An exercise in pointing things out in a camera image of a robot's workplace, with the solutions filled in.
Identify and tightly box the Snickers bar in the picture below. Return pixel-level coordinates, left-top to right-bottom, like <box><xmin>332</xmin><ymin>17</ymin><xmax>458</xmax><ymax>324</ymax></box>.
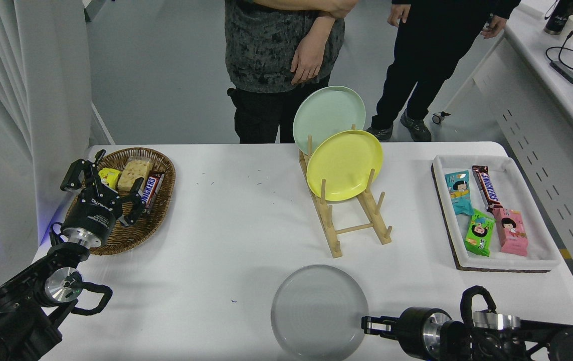
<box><xmin>472</xmin><ymin>165</ymin><xmax>504</xmax><ymax>211</ymax></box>
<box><xmin>138</xmin><ymin>171</ymin><xmax>165</xmax><ymax>214</ymax></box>

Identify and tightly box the wooden plate rack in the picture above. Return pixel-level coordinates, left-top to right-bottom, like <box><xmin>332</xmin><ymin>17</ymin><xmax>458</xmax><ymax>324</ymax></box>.
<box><xmin>299</xmin><ymin>124</ymin><xmax>394</xmax><ymax>259</ymax></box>

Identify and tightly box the white tray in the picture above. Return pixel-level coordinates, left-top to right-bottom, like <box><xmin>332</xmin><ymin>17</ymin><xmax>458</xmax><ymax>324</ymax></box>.
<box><xmin>432</xmin><ymin>154</ymin><xmax>562</xmax><ymax>273</ymax></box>

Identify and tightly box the pink snack bar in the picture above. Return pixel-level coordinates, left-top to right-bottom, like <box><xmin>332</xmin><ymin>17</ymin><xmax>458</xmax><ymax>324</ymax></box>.
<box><xmin>493</xmin><ymin>207</ymin><xmax>529</xmax><ymax>257</ymax></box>

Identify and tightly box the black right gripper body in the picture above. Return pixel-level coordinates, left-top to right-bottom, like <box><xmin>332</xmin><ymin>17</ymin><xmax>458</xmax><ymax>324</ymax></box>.
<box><xmin>396</xmin><ymin>307</ymin><xmax>435</xmax><ymax>359</ymax></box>

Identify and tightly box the grey plate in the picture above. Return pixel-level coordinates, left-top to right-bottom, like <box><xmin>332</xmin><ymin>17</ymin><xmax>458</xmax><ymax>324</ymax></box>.
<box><xmin>271</xmin><ymin>264</ymin><xmax>369</xmax><ymax>361</ymax></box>

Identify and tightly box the pale green plate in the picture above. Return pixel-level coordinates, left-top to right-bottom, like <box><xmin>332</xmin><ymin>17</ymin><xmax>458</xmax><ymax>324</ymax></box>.
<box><xmin>293</xmin><ymin>86</ymin><xmax>366</xmax><ymax>156</ymax></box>

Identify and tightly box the person's left hand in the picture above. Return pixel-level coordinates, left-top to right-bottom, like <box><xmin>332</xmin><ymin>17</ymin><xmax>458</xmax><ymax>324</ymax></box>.
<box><xmin>481</xmin><ymin>15</ymin><xmax>508</xmax><ymax>39</ymax></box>
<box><xmin>290</xmin><ymin>43</ymin><xmax>326</xmax><ymax>86</ymax></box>

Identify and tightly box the white desk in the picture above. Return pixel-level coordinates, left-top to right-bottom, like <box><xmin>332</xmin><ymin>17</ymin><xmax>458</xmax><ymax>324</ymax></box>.
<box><xmin>439</xmin><ymin>0</ymin><xmax>573</xmax><ymax>321</ymax></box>

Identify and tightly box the clear peanut brittle packet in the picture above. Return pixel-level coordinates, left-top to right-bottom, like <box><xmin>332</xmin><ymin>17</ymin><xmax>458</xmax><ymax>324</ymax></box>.
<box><xmin>117</xmin><ymin>156</ymin><xmax>154</xmax><ymax>194</ymax></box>

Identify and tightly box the black cable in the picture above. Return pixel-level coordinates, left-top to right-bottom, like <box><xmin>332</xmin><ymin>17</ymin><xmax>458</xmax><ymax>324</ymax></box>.
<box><xmin>546</xmin><ymin>30</ymin><xmax>573</xmax><ymax>73</ymax></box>

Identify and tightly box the person's right hand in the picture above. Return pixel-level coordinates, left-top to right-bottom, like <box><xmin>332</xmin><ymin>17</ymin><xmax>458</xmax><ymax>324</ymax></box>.
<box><xmin>387</xmin><ymin>4</ymin><xmax>412</xmax><ymax>28</ymax></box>

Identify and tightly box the blue snack bar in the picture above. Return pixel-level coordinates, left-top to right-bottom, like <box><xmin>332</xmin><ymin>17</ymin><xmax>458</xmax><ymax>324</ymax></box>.
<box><xmin>445</xmin><ymin>170</ymin><xmax>474</xmax><ymax>216</ymax></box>

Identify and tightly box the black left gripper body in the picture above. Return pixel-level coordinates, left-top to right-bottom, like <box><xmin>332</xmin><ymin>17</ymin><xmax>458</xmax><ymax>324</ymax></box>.
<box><xmin>65</xmin><ymin>188</ymin><xmax>123</xmax><ymax>237</ymax></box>

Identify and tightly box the brown wicker basket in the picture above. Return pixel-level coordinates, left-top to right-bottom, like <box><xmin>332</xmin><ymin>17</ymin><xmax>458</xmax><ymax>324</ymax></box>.
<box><xmin>64</xmin><ymin>147</ymin><xmax>176</xmax><ymax>256</ymax></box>

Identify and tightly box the green snack bar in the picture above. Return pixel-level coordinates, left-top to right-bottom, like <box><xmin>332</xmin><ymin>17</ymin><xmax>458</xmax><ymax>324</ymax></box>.
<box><xmin>464</xmin><ymin>209</ymin><xmax>496</xmax><ymax>257</ymax></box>

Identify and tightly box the black flat hub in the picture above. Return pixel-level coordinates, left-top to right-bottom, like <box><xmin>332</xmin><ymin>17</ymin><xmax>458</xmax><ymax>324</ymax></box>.
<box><xmin>549</xmin><ymin>60</ymin><xmax>573</xmax><ymax>84</ymax></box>

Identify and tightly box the white flat box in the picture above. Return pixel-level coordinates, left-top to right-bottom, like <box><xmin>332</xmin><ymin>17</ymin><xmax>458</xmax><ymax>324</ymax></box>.
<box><xmin>513</xmin><ymin>2</ymin><xmax>547</xmax><ymax>20</ymax></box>

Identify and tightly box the yellow plate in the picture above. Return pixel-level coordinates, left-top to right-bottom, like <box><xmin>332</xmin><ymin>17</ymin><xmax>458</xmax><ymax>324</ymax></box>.
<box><xmin>306</xmin><ymin>130</ymin><xmax>384</xmax><ymax>202</ymax></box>

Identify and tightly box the yellow snack packet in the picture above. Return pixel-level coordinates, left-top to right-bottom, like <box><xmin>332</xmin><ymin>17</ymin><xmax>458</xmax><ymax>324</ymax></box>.
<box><xmin>97</xmin><ymin>167</ymin><xmax>122</xmax><ymax>191</ymax></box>

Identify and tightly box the black bottle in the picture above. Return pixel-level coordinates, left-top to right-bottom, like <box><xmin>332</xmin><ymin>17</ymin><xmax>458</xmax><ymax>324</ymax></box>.
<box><xmin>543</xmin><ymin>0</ymin><xmax>573</xmax><ymax>36</ymax></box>

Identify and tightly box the person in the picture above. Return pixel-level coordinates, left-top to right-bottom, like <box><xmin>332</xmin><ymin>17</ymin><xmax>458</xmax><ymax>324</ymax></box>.
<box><xmin>365</xmin><ymin>0</ymin><xmax>522</xmax><ymax>142</ymax></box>
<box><xmin>224</xmin><ymin>0</ymin><xmax>359</xmax><ymax>144</ymax></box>

